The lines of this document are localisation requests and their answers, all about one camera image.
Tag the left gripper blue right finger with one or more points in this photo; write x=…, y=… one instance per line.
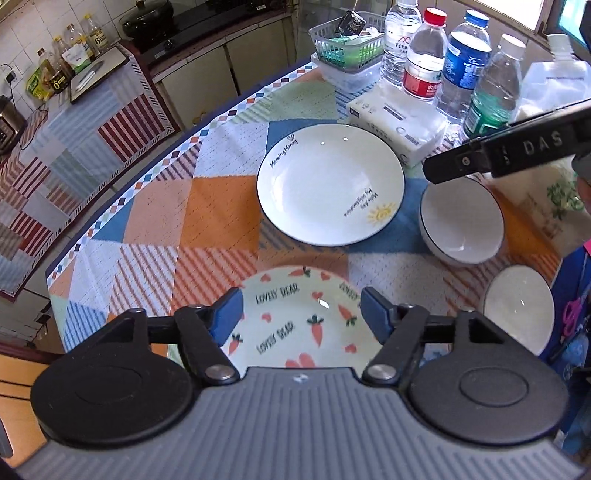
x=399, y=330

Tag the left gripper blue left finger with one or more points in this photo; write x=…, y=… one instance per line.
x=203, y=331

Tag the lovely bear carrot plate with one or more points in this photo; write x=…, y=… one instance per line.
x=300, y=317

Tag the small white bowl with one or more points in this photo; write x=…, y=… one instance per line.
x=520, y=302

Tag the large white ribbed bowl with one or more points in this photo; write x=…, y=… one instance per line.
x=461, y=222

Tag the white morning honey plate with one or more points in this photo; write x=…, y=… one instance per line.
x=330, y=185

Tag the white spouted pouch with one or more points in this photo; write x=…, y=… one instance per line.
x=549, y=85

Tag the green label water bottle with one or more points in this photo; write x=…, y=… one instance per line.
x=498, y=90

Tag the blue label water bottle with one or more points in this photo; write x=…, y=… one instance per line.
x=469, y=50

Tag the white tissue pack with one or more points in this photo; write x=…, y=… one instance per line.
x=411, y=127

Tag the red label water bottle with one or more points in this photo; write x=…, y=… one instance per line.
x=426, y=56

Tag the wooden chair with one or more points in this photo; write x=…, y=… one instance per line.
x=21, y=435

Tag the clear water bottle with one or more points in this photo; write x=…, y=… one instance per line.
x=402, y=22

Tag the clear plastic container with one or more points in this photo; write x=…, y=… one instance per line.
x=346, y=81

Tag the striped counter cloth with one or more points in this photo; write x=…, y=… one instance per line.
x=68, y=154

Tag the cutting board with knife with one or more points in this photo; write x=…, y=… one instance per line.
x=96, y=72

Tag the cooking oil bottle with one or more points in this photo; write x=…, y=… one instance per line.
x=52, y=74

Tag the black gas stove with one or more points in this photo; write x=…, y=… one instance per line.
x=199, y=22

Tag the black wok on stove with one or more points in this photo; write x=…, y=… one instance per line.
x=148, y=18

